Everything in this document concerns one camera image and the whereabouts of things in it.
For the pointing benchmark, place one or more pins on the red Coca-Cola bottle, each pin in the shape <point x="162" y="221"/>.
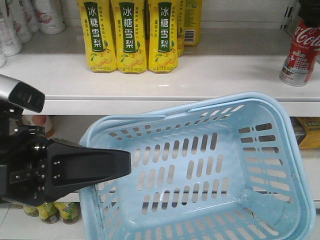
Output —
<point x="304" y="50"/>

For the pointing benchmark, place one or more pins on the white metal store shelving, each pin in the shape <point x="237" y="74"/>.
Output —
<point x="242" y="48"/>

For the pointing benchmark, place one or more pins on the orange C100 drink bottle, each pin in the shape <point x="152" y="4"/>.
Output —
<point x="44" y="121"/>

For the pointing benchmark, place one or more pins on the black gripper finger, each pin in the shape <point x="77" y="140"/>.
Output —
<point x="309" y="12"/>

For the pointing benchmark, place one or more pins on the clear cookie box yellow label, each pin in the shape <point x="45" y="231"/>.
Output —
<point x="307" y="132"/>

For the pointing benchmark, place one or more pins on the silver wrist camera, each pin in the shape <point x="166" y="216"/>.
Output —
<point x="20" y="94"/>

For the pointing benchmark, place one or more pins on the yellow lemon tea bottle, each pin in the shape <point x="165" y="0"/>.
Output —
<point x="68" y="211"/>
<point x="31" y="211"/>
<point x="48" y="213"/>

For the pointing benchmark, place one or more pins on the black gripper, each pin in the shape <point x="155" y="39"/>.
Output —
<point x="28" y="177"/>

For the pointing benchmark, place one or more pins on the light blue plastic basket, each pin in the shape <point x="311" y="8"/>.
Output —
<point x="228" y="168"/>

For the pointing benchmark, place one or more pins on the yellow pear drink bottle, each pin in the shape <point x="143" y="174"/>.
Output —
<point x="163" y="35"/>
<point x="192" y="22"/>
<point x="98" y="33"/>
<point x="130" y="34"/>

